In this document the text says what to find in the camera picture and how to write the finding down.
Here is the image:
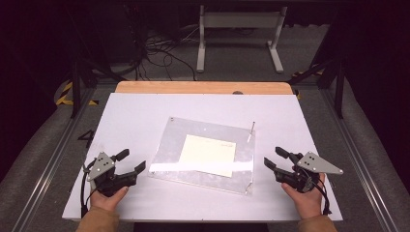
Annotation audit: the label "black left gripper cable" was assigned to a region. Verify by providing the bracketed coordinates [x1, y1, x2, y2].
[79, 163, 99, 218]

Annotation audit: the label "thin metal rod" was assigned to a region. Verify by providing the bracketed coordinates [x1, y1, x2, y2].
[246, 121, 257, 144]

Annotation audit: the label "person's left hand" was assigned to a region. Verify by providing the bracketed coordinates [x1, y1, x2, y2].
[89, 186, 130, 213]

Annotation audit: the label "white metal stand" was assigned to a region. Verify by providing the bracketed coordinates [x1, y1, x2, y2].
[195, 4, 289, 74]

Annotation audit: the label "person's right hand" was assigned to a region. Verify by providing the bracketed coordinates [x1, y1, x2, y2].
[280, 172, 327, 220]

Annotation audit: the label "black metal stand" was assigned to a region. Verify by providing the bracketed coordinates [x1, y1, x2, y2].
[286, 56, 346, 120]
[68, 44, 128, 120]

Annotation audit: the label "black floor cables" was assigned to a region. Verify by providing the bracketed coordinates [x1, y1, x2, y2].
[128, 18, 199, 82]

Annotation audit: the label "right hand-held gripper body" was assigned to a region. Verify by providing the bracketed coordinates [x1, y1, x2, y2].
[273, 151, 344, 194]

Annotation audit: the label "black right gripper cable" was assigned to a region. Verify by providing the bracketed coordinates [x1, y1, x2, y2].
[313, 178, 333, 217]

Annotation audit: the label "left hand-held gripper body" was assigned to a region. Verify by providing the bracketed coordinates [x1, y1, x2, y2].
[84, 151, 138, 198]

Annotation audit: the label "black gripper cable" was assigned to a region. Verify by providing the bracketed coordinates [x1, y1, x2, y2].
[313, 178, 333, 217]
[79, 163, 99, 218]

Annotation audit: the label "wooden table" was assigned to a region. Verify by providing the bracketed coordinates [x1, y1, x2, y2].
[114, 80, 294, 96]

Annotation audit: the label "cream paper sheet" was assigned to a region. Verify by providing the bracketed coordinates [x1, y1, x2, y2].
[178, 133, 237, 179]

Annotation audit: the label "black tape mark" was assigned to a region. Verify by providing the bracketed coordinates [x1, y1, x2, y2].
[76, 129, 96, 150]

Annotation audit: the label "aluminium floor rail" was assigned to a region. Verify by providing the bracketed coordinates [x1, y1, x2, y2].
[318, 86, 401, 232]
[12, 86, 100, 232]

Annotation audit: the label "yellow black floor tape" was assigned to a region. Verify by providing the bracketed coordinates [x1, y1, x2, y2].
[290, 66, 324, 79]
[55, 80, 100, 107]

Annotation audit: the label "clear acrylic frame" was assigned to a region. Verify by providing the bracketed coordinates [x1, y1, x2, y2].
[147, 116, 256, 196]

